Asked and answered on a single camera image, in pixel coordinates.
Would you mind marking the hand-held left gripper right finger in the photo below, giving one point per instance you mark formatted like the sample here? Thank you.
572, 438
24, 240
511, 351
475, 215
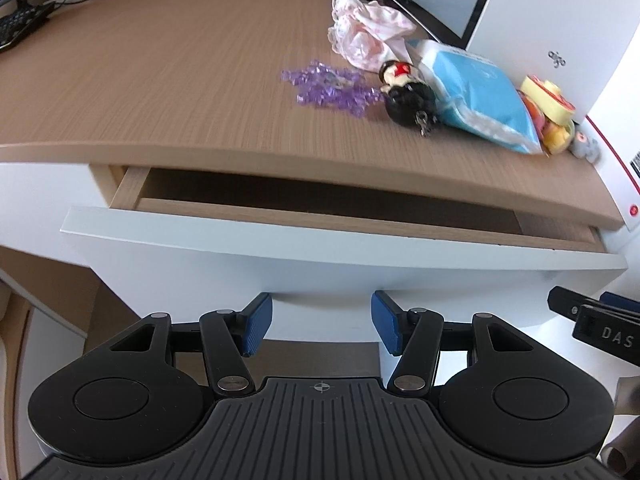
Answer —
386, 322

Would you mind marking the white desk drawer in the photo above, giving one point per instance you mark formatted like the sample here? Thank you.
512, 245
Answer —
300, 255

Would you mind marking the person's right hand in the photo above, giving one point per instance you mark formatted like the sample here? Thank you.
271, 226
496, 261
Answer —
627, 450

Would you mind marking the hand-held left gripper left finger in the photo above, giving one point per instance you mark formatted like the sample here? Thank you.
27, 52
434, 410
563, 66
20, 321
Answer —
257, 324

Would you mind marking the blue plastic packet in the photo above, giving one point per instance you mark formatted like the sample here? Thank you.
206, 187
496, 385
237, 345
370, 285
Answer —
480, 95

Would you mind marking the white box with red print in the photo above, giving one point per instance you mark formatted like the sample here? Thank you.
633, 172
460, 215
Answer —
617, 180

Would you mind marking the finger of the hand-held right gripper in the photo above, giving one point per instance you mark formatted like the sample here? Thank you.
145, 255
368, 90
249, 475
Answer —
567, 302

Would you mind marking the pink lace cloth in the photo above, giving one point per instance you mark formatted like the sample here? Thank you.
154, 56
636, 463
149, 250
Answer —
365, 30

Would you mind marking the black keyboard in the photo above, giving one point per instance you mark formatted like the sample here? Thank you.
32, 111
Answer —
22, 25

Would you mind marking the yellow cartoon toy figure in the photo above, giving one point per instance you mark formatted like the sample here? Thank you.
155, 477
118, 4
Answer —
547, 105

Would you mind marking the small grey toy figure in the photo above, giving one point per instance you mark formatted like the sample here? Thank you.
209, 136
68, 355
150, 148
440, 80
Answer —
585, 147

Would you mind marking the white computer case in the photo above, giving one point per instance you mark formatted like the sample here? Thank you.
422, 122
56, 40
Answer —
540, 10

